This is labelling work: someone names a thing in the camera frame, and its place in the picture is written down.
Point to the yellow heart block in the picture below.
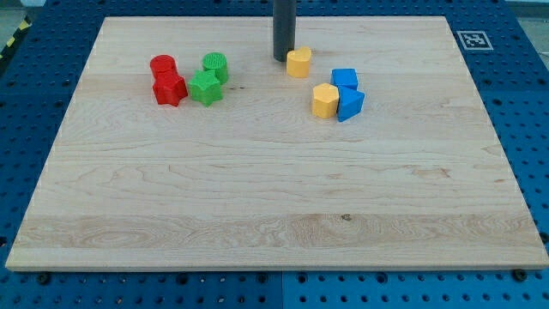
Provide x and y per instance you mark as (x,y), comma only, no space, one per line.
(299,62)

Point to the black bolt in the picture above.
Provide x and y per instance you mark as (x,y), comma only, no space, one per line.
(519,275)
(43,278)

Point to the blue triangle block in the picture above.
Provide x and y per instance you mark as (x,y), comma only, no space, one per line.
(350,103)

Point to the blue cube block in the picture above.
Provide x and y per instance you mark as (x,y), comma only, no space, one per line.
(345,77)

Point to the yellow hexagon block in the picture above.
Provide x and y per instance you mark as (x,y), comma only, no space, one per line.
(325,100)

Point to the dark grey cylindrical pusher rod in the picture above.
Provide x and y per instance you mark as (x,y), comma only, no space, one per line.
(284,23)

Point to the black bolt front left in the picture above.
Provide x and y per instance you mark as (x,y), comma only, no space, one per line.
(43,278)

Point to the black bolt front right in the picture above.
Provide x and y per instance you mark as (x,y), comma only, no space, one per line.
(519,275)

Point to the white fiducial marker tag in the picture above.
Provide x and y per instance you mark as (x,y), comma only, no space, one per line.
(474,40)

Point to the red cylinder block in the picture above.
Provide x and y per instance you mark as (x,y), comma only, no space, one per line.
(161,64)

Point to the green star block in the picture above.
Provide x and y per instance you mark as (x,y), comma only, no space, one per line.
(205,87)

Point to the yellow black hazard tape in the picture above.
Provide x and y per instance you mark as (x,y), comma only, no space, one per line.
(16,39)

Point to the green cylinder block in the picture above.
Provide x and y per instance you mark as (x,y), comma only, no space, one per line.
(217,62)

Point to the red star block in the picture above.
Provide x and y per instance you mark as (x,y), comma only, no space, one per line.
(169,88)

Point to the light wooden board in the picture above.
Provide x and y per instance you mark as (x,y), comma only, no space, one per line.
(418,180)

